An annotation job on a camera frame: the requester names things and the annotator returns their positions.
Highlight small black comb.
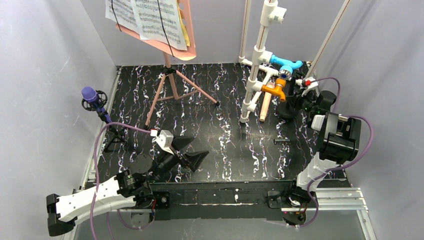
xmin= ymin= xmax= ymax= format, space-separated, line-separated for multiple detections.
xmin=273 ymin=139 xmax=291 ymax=146

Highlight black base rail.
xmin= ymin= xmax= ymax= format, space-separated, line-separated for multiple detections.
xmin=96 ymin=178 xmax=369 ymax=222

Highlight pink microphone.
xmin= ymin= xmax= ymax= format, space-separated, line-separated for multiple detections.
xmin=259 ymin=91 xmax=273 ymax=123

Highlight purple microphone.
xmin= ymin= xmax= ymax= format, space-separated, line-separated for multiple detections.
xmin=81 ymin=86 xmax=99 ymax=104

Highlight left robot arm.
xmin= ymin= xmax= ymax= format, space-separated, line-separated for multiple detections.
xmin=46 ymin=136 xmax=210 ymax=237

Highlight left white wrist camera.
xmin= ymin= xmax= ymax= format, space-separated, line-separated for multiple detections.
xmin=150 ymin=128 xmax=174 ymax=155

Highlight sheet music pages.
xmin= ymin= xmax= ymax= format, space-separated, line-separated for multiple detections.
xmin=105 ymin=0 xmax=191 ymax=51

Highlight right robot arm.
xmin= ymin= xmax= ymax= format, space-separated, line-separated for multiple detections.
xmin=287 ymin=90 xmax=362 ymax=204

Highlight blue faucet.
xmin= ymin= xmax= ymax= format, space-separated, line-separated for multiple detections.
xmin=269 ymin=54 xmax=303 ymax=81

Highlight pink music stand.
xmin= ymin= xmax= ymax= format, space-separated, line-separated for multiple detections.
xmin=115 ymin=0 xmax=220 ymax=128

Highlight black round-base mic stand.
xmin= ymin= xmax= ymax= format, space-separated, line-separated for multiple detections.
xmin=275 ymin=79 xmax=298 ymax=120

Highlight white pvc pipe frame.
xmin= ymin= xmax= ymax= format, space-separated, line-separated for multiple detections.
xmin=238 ymin=0 xmax=352 ymax=124

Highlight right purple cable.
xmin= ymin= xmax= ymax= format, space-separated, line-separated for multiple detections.
xmin=298 ymin=77 xmax=375 ymax=229

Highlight black tripod mic stand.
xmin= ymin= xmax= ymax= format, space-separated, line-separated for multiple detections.
xmin=81 ymin=90 xmax=127 ymax=153

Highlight orange faucet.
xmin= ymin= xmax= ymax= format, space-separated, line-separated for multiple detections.
xmin=261 ymin=78 xmax=287 ymax=102

